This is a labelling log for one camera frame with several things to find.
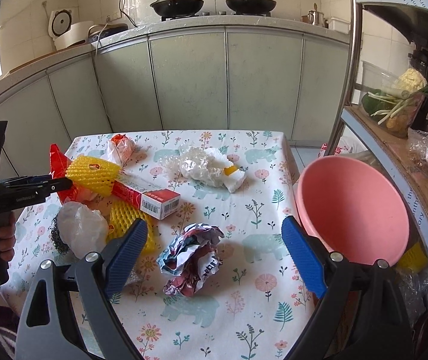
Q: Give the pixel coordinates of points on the white tissue with yellow piece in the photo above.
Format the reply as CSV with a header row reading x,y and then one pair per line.
x,y
230,175

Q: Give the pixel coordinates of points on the crumpled printed paper ball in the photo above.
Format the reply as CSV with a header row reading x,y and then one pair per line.
x,y
190,259

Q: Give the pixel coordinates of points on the steel wool scrubber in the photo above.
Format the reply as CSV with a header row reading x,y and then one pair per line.
x,y
59,245

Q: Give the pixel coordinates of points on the crumpled clear plastic wrap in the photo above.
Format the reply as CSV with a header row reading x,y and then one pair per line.
x,y
204,165

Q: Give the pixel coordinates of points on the white rice cooker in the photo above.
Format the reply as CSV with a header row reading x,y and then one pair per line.
x,y
65,28

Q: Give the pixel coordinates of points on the yellow foam fruit net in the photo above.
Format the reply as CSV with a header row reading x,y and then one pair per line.
x,y
95,174

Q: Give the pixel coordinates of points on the white orange plastic bag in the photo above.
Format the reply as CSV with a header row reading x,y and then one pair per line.
x,y
119,149

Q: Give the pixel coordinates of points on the induction cooker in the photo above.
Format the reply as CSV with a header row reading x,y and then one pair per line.
x,y
98,31

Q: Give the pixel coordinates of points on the translucent white plastic bag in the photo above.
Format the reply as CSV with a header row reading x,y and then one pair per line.
x,y
82,229

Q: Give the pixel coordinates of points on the pink plastic basin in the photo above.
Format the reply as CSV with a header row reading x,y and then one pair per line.
x,y
353,209

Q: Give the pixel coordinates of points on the red plastic snack bag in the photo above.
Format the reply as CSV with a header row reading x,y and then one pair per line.
x,y
72,192

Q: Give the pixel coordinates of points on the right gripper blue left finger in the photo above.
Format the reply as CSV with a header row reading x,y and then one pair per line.
x,y
120,256

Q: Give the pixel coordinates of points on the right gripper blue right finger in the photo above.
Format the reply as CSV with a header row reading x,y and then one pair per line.
x,y
307,255

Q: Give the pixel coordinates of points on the metal storage shelf rack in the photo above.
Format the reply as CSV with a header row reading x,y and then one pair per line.
x,y
409,17

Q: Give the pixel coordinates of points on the stainless steel pot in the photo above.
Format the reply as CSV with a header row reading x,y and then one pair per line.
x,y
315,17

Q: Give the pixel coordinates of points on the black wok with lid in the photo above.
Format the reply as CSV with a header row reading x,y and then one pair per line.
x,y
175,9

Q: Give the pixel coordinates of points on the black frying pan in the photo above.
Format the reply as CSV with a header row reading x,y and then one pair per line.
x,y
251,7

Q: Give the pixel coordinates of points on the clear bowl of vegetables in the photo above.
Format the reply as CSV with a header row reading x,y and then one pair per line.
x,y
392,101

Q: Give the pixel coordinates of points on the red white medicine box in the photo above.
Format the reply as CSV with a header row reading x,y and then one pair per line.
x,y
150,199

